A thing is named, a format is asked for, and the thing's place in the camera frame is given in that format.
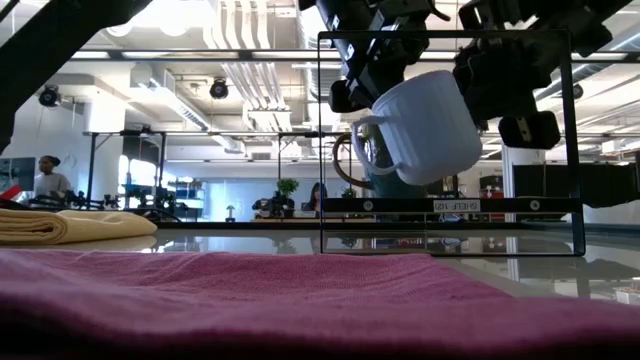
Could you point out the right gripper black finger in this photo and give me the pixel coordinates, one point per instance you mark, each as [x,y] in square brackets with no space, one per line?
[540,130]

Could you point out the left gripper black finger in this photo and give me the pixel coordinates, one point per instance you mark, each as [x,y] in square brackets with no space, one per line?
[347,97]

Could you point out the white ribbed mug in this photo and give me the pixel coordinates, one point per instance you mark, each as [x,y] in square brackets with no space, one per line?
[430,130]

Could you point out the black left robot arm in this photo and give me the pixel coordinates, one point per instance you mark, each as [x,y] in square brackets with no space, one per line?
[45,55]

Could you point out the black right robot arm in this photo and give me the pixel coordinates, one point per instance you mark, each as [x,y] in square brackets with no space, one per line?
[590,25]

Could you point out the white shelf label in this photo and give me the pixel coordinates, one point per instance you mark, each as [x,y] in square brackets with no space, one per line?
[456,206]

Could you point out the black background panel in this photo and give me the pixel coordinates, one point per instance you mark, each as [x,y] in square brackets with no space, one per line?
[610,182]

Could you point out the teal brown glazed mug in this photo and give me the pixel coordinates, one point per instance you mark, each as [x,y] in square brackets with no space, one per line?
[390,189]

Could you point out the person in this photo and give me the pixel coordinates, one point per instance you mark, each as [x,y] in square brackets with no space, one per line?
[316,199]
[50,182]

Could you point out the potted green plant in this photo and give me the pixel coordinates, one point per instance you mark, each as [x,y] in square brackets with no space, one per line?
[288,187]

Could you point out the round black ceiling lamp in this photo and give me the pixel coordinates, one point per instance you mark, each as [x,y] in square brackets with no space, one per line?
[49,95]
[219,89]

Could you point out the pink cloth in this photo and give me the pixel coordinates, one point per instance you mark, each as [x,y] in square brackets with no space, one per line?
[250,300]

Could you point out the folded yellow towel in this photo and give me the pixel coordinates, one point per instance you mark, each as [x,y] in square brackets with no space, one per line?
[75,225]

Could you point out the black background rig frame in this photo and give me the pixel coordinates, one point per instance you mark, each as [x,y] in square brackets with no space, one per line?
[92,165]

